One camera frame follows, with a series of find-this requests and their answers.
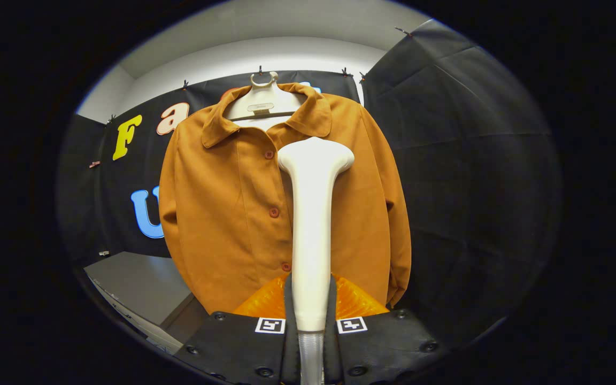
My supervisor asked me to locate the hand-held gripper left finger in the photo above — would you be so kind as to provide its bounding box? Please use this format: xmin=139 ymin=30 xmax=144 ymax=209
xmin=173 ymin=273 xmax=302 ymax=385

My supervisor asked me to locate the grey cabinet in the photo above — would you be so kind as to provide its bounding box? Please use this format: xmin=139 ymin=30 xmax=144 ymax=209
xmin=83 ymin=251 xmax=210 ymax=356

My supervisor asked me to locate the orange button shirt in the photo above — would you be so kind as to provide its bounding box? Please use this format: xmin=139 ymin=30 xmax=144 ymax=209
xmin=158 ymin=82 xmax=412 ymax=316

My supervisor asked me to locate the white clothes hanger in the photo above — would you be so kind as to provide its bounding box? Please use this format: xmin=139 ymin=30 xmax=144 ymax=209
xmin=224 ymin=71 xmax=309 ymax=132

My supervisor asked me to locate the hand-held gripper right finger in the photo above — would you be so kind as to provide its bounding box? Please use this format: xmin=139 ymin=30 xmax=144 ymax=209
xmin=323 ymin=273 xmax=450 ymax=385

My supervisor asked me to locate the white garment steamer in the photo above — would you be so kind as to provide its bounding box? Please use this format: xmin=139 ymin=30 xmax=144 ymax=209
xmin=278 ymin=136 xmax=356 ymax=385

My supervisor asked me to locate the row of black clips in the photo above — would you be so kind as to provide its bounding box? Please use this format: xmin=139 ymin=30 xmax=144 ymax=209
xmin=107 ymin=27 xmax=413 ymax=125

